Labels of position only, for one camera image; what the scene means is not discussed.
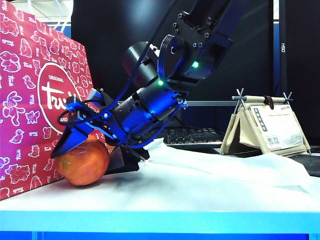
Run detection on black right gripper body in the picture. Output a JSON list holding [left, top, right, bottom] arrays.
[[84, 86, 186, 161]]

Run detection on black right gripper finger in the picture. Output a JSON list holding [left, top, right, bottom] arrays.
[[106, 146, 151, 174], [51, 124, 91, 159]]

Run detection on red printed paper bag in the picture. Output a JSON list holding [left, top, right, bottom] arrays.
[[0, 0, 101, 202]]

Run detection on black keyboard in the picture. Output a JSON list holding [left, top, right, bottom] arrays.
[[139, 126, 226, 154]]

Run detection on beige fabric calendar stand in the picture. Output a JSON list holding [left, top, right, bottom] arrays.
[[219, 87, 312, 158]]

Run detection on black monitor with silver bezel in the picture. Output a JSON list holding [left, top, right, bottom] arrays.
[[71, 0, 275, 129]]

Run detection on white desk calendar pages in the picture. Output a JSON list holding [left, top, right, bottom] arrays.
[[249, 104, 305, 152]]

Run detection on black HSD monitor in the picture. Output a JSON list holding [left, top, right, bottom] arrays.
[[278, 0, 320, 141]]

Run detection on black desk mat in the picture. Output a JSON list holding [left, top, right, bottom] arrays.
[[291, 154, 320, 178]]

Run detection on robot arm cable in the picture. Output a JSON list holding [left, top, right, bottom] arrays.
[[109, 0, 181, 108]]

